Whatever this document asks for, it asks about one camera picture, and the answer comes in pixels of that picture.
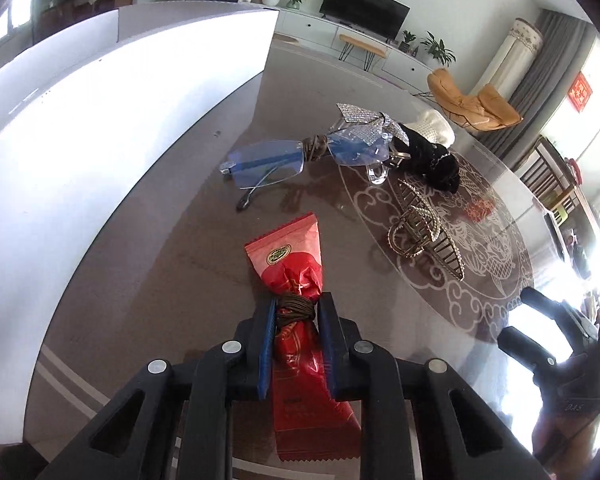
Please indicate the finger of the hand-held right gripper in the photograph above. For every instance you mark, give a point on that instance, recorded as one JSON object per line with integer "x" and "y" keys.
{"x": 527, "y": 350}
{"x": 555, "y": 310}

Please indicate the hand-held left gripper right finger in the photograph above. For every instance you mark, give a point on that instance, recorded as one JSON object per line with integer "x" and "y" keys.
{"x": 328, "y": 355}

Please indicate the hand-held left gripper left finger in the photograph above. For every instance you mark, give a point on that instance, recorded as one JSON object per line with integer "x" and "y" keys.
{"x": 266, "y": 350}

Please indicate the red snack packet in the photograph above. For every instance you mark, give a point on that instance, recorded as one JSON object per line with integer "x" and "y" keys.
{"x": 290, "y": 270}

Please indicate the white knitted hat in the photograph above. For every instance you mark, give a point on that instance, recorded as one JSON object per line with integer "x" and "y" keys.
{"x": 437, "y": 125}

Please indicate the rhinestone bow hair clip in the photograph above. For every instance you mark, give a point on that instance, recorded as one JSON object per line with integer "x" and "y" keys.
{"x": 365, "y": 120}

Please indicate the white storage box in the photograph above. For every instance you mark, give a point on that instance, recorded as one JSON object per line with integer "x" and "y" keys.
{"x": 105, "y": 125}

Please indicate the person's right forearm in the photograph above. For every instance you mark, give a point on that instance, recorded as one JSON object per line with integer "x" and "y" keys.
{"x": 562, "y": 440}

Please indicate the black flat object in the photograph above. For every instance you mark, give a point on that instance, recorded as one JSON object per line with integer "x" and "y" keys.
{"x": 555, "y": 235}

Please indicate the wooden slatted chair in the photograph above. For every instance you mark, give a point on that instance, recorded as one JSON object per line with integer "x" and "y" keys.
{"x": 545, "y": 170}

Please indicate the gold hair claw clip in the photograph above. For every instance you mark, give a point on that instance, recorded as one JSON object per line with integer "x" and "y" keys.
{"x": 420, "y": 230}

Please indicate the rimless glasses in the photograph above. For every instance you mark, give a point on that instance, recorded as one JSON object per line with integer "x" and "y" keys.
{"x": 270, "y": 160}

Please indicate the black pearl scrunchie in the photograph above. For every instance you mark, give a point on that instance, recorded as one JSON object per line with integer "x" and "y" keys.
{"x": 430, "y": 160}

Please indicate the red window decoration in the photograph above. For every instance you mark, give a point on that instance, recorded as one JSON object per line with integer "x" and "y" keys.
{"x": 580, "y": 91}

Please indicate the orange lounge chair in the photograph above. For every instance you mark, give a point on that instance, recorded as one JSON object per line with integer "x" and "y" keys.
{"x": 460, "y": 102}

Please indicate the grey curtain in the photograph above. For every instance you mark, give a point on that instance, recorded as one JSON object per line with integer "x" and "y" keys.
{"x": 545, "y": 80}

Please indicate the covered standing air conditioner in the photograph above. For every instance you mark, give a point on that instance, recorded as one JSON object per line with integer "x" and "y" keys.
{"x": 512, "y": 55}

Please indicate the leafy potted plant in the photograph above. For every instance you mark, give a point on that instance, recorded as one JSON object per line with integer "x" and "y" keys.
{"x": 437, "y": 49}

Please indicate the small potted plant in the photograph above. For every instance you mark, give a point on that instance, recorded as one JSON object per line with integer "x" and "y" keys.
{"x": 407, "y": 40}

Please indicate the wooden bench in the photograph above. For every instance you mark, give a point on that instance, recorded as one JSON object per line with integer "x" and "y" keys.
{"x": 362, "y": 46}

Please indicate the beige oval cat scratcher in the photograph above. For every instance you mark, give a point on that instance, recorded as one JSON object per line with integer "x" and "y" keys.
{"x": 285, "y": 38}

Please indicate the white television cabinet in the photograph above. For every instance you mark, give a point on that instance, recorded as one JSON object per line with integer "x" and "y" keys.
{"x": 310, "y": 27}

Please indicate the black television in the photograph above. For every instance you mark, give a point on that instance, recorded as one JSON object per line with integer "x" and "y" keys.
{"x": 362, "y": 7}

